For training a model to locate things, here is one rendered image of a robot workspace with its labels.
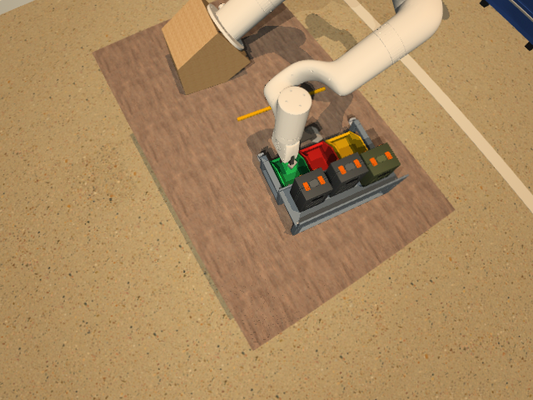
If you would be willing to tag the green bin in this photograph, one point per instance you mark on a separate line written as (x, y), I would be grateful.
(286, 175)

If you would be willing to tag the dark grey case with orange latches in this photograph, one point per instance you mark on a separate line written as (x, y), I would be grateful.
(310, 189)

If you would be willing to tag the yellow bar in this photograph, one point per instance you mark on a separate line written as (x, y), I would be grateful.
(269, 108)

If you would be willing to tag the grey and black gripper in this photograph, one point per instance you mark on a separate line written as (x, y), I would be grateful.
(286, 152)

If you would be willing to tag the red open bin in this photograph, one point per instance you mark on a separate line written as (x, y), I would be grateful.
(320, 155)

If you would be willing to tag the grey metal shelf rack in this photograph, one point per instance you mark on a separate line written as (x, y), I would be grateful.
(332, 206)

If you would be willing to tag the black tool case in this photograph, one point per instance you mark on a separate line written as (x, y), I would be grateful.
(345, 173)

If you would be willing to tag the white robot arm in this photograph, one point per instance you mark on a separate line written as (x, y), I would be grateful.
(414, 23)

